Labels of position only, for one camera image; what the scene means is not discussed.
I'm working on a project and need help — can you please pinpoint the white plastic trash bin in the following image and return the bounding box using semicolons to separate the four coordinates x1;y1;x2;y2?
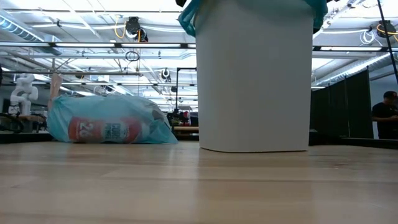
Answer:
195;0;314;153

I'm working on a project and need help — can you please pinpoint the black hanging cable loop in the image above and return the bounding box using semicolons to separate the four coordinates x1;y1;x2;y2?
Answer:
124;50;141;62

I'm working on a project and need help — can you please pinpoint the person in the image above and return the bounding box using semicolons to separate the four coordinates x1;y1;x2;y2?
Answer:
371;90;398;140

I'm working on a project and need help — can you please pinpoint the large teal trash bag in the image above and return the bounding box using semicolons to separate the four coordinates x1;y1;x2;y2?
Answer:
177;0;329;38

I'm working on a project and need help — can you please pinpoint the light blue trash bag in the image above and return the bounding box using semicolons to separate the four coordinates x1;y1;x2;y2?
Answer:
46;73;178;145

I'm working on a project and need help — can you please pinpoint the black metal frame stand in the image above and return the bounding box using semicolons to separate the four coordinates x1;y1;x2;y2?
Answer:
175;67;198;110

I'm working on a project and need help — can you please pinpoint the black metal table frame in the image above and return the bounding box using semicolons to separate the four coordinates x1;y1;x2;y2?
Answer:
0;130;398;150

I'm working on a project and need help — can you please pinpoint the black partition wall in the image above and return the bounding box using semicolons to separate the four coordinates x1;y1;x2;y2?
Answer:
310;67;374;139

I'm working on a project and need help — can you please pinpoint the thin black hanging cable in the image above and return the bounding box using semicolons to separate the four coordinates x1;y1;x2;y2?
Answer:
376;0;398;84

